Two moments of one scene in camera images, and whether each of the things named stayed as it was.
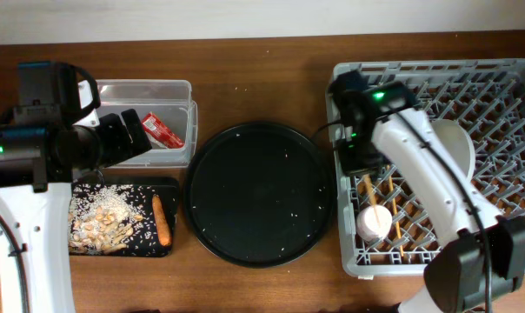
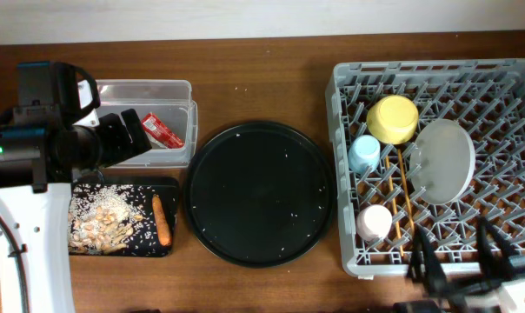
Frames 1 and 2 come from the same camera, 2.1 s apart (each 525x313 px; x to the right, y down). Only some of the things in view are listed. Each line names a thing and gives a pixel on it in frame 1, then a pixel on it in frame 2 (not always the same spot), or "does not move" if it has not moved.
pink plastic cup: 374,222 does not move
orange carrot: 162,231 does not move
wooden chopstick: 368,181 → 408,208
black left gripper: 113,125 does not move
